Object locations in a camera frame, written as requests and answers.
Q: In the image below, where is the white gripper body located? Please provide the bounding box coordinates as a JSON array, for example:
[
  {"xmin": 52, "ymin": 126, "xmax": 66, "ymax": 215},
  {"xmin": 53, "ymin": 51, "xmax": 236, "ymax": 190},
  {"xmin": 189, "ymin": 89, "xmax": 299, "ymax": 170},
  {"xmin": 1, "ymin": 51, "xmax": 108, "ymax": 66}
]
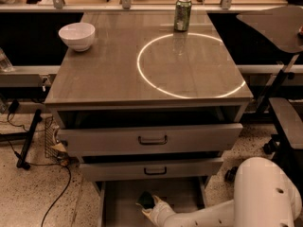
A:
[{"xmin": 149, "ymin": 201, "xmax": 175, "ymax": 227}]

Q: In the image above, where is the green yellow sponge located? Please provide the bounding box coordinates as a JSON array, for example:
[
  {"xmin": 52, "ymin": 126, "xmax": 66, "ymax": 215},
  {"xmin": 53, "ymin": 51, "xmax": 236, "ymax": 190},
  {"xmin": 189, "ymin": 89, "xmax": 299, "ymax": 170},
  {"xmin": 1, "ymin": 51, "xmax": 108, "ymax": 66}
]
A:
[{"xmin": 136, "ymin": 191, "xmax": 155, "ymax": 209}]

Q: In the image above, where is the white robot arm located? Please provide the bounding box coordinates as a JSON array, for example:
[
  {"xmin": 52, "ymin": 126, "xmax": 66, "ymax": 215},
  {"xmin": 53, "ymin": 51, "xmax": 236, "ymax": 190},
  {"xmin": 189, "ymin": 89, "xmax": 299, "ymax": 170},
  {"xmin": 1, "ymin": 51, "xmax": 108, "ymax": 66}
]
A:
[{"xmin": 137, "ymin": 157, "xmax": 302, "ymax": 227}]

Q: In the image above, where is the bottom grey drawer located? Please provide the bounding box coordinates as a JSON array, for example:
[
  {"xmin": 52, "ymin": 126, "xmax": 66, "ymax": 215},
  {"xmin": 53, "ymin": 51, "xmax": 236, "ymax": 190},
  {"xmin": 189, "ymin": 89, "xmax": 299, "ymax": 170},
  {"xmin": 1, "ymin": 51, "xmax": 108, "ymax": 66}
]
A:
[{"xmin": 99, "ymin": 177, "xmax": 206, "ymax": 227}]

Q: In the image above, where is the grey drawer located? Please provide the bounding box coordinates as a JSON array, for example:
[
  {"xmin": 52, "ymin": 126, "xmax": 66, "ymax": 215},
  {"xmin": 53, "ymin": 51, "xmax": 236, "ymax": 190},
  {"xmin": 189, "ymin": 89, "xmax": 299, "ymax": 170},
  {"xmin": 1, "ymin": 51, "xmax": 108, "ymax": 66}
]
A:
[
  {"xmin": 80, "ymin": 157, "xmax": 223, "ymax": 182},
  {"xmin": 99, "ymin": 177, "xmax": 206, "ymax": 227},
  {"xmin": 58, "ymin": 123, "xmax": 242, "ymax": 156}
]

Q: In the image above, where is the middle grey drawer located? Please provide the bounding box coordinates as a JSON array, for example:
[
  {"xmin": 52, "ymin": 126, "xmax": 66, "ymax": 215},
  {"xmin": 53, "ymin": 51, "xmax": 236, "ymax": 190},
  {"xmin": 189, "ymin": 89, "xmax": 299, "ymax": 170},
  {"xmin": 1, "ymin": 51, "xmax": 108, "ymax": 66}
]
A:
[{"xmin": 80, "ymin": 157, "xmax": 223, "ymax": 182}]

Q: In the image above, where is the top grey drawer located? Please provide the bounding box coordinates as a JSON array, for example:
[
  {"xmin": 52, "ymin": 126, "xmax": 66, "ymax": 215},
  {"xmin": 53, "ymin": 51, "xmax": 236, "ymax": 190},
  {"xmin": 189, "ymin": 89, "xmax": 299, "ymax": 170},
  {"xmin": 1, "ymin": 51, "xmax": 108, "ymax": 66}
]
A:
[{"xmin": 58, "ymin": 123, "xmax": 242, "ymax": 156}]

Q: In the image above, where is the grey drawer cabinet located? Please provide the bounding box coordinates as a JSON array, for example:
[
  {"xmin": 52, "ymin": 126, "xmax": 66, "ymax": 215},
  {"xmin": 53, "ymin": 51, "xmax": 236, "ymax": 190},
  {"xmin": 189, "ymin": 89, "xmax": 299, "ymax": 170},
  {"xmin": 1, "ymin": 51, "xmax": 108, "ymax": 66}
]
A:
[{"xmin": 44, "ymin": 10, "xmax": 254, "ymax": 187}]

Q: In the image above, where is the black stand leg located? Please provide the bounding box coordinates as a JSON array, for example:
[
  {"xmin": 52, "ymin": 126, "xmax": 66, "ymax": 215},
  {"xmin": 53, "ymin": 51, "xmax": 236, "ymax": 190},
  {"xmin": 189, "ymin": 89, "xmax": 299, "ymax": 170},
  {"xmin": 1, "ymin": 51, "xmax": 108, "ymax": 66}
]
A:
[{"xmin": 0, "ymin": 110, "xmax": 42, "ymax": 170}]

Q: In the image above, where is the white ceramic bowl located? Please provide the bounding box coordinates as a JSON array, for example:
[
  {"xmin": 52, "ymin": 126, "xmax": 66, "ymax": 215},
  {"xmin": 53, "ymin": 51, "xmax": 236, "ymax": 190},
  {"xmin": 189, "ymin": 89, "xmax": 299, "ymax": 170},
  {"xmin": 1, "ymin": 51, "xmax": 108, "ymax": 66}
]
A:
[{"xmin": 59, "ymin": 23, "xmax": 96, "ymax": 52}]

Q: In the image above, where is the green soda can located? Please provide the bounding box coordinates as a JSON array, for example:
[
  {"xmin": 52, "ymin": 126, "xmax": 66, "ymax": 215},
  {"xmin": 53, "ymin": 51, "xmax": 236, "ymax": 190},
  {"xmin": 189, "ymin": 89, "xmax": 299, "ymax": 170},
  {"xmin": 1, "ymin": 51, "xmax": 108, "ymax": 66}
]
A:
[{"xmin": 174, "ymin": 0, "xmax": 192, "ymax": 31}]

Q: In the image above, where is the black office chair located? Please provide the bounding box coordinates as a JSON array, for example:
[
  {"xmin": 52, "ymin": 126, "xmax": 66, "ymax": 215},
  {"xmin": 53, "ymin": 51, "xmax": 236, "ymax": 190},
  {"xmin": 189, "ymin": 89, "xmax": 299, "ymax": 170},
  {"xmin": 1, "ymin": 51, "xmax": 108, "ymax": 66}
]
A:
[{"xmin": 223, "ymin": 5, "xmax": 303, "ymax": 184}]

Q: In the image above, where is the wire mesh basket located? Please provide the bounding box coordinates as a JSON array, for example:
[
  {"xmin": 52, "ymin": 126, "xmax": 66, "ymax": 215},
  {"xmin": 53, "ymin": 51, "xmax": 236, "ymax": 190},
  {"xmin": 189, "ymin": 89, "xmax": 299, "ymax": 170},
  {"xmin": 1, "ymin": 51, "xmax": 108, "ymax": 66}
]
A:
[{"xmin": 45, "ymin": 116, "xmax": 68, "ymax": 166}]

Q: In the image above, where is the black floor cable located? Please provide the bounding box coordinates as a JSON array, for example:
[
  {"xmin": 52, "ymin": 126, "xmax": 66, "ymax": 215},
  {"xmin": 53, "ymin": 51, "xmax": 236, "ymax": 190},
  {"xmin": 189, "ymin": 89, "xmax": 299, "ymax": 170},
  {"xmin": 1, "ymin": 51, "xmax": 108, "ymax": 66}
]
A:
[{"xmin": 0, "ymin": 111, "xmax": 72, "ymax": 227}]

